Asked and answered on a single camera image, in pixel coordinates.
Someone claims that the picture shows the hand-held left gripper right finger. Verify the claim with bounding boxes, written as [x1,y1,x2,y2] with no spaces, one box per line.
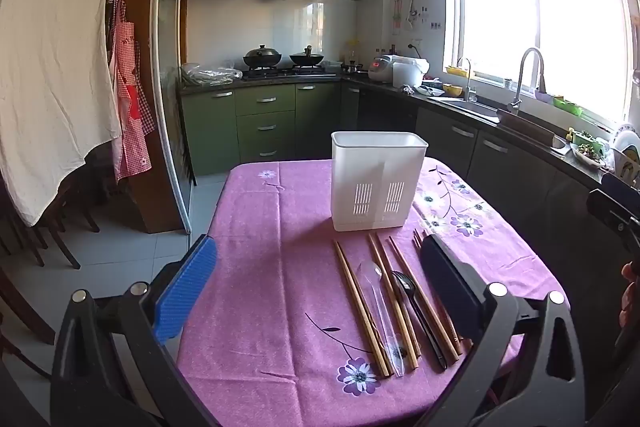
[420,233,586,427]

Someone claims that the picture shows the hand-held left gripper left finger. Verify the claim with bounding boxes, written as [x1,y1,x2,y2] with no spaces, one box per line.
[50,234,221,427]

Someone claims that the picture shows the black metal spoon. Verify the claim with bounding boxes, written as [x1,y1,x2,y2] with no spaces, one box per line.
[401,281,449,371]

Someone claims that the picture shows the ridged reddish brown chopstick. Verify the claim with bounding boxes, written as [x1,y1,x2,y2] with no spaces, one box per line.
[412,228,463,355]

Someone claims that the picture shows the clear plastic spoon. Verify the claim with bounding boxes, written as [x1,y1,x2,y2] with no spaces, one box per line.
[359,259,407,378]

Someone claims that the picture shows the light bamboo chopstick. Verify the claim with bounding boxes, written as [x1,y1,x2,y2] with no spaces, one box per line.
[334,241,387,379]
[338,240,393,378]

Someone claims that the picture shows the white plastic utensil holder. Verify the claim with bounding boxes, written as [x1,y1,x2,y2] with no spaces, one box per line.
[330,131,429,233]

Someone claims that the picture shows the person's right hand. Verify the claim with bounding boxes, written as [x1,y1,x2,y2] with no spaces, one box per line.
[620,261,640,330]

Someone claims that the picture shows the white plates in rack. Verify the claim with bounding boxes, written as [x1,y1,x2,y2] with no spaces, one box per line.
[611,124,640,188]

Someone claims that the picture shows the plate of food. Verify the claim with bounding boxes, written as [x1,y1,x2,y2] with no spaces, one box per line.
[570,142,607,168]

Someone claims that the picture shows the dark kitchen countertop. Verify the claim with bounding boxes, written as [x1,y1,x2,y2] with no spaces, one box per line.
[180,72,616,182]

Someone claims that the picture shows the purple floral tablecloth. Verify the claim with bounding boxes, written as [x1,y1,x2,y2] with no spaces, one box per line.
[176,157,571,427]

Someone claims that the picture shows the green plastic container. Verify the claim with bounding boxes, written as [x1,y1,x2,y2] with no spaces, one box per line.
[552,96,583,116]

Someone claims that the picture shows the dark sink base cabinet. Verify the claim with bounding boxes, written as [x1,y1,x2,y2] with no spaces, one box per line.
[357,87,601,258]

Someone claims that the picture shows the dark wooden chair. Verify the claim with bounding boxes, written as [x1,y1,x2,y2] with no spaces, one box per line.
[0,167,101,358]

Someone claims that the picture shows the tall arched steel faucet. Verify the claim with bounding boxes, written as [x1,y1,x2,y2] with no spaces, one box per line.
[506,48,547,115]

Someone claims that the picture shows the steel sink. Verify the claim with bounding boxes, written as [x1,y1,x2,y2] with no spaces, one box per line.
[435,98,503,124]

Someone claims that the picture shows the red checkered apron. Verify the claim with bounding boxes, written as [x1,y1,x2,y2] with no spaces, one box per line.
[106,0,157,182]

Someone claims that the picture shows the glass sliding door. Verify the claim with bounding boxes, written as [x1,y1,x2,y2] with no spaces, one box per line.
[150,0,196,235]

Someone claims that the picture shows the small steel faucet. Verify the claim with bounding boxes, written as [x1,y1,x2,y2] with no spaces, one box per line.
[457,58,478,102]

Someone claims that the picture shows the green lower cabinet with drawers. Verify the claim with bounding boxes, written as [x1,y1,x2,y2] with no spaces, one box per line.
[181,82,361,178]

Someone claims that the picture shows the kitchen window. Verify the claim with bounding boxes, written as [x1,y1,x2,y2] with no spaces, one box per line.
[442,0,636,122]

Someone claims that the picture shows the clear plastic bag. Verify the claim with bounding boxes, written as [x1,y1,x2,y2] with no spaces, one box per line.
[181,62,243,86]

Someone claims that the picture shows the white boxy kitchen appliance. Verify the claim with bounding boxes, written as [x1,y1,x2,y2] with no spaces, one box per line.
[391,54,431,88]

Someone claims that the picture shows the white rice cooker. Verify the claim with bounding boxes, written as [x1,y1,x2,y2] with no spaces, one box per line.
[369,56,401,84]

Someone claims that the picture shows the brown wooden partition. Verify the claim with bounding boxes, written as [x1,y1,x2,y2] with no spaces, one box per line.
[105,0,186,235]

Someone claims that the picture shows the gas stove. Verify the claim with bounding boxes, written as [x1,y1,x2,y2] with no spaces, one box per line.
[242,66,333,80]

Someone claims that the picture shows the black wok with lid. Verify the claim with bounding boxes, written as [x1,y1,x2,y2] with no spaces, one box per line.
[243,45,283,68]

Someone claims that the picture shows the black open wok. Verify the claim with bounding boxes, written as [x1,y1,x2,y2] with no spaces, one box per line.
[289,46,326,68]

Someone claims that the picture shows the white hanging cloth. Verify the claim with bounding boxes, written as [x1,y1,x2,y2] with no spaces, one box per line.
[0,0,126,228]

